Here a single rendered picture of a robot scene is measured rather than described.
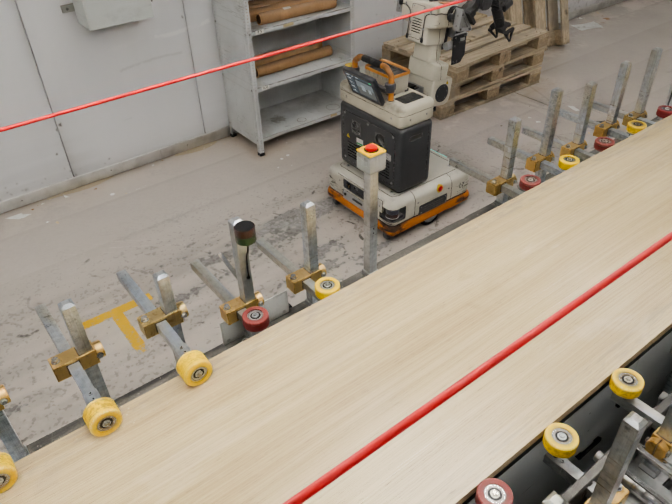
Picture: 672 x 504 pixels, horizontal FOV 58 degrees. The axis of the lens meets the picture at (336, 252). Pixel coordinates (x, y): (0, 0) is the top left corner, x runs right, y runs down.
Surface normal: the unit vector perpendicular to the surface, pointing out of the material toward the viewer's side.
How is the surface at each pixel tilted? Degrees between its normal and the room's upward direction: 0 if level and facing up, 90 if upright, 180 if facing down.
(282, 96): 90
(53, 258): 0
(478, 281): 0
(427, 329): 0
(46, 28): 90
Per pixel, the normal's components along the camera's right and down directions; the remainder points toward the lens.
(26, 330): -0.03, -0.79
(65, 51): 0.61, 0.47
